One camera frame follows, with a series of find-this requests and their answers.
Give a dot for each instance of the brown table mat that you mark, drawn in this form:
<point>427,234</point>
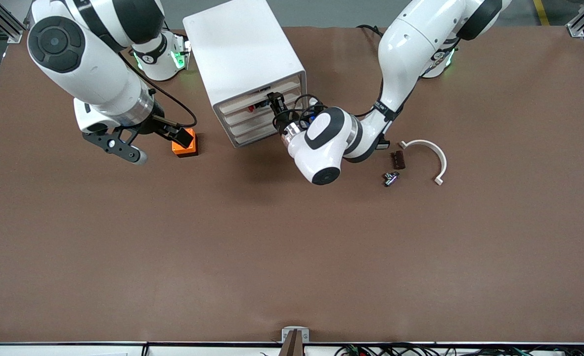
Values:
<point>222,247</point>

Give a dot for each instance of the chrome angle valve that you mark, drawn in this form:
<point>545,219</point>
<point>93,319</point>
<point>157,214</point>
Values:
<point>391,178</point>

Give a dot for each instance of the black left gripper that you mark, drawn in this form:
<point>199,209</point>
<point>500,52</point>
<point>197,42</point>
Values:
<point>281,120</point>

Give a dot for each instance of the white curved pipe clamp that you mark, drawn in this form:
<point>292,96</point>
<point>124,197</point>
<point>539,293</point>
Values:
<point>440,155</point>

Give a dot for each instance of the brown cylindrical capacitor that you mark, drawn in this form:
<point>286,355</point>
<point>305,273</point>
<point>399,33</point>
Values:
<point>398,160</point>

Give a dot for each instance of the white table edge rail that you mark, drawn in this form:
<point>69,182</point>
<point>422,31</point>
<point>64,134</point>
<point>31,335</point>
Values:
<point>74,349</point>

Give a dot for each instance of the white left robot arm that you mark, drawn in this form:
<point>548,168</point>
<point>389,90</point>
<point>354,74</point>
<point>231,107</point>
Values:
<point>410,49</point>

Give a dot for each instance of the white drawer cabinet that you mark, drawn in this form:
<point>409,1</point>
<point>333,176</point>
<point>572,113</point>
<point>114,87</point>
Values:
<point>237,49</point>

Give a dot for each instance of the translucent white plastic drawer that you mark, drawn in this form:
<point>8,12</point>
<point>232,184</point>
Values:
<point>254,137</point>
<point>249,127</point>
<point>257,96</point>

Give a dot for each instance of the orange box with round hole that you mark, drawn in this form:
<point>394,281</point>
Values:
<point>185,149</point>

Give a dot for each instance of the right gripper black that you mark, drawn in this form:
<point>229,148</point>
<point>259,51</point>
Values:
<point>156,123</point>

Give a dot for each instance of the white tray corner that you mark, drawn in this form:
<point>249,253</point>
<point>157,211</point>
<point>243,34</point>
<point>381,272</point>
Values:
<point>242,117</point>

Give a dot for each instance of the black switch with white face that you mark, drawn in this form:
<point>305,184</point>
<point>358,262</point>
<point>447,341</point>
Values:
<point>382,145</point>

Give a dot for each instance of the metal bracket with brown post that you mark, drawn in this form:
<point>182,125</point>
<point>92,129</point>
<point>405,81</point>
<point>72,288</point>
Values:
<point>292,341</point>

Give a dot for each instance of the orange mushroom push button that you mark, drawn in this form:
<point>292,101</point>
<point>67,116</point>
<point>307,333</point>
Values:
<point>258,105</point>

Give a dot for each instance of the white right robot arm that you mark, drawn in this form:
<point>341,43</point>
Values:
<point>89,74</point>

